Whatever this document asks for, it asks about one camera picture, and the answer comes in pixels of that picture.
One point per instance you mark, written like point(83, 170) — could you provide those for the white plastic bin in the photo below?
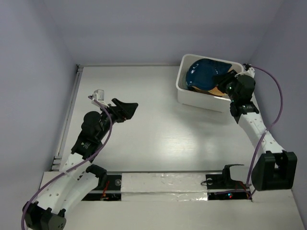
point(197, 99)

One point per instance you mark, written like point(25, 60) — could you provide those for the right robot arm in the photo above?
point(271, 167)

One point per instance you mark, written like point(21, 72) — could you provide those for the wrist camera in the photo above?
point(97, 95)
point(248, 70)

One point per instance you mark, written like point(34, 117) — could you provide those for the round woven bamboo basket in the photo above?
point(217, 91)

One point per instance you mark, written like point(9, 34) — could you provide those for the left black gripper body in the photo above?
point(115, 116)

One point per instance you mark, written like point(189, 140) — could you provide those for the dark blue ceramic dish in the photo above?
point(206, 63)

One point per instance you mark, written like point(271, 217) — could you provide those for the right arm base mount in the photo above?
point(222, 187)

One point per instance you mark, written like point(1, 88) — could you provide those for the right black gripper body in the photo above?
point(228, 86)

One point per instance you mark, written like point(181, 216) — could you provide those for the metal rail on left edge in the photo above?
point(55, 166)

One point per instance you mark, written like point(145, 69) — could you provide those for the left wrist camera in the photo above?
point(97, 95)

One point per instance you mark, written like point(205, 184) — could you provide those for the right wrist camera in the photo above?
point(248, 70)

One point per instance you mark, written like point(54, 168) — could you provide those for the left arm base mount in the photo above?
point(110, 191)

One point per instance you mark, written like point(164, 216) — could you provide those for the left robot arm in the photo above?
point(47, 209)

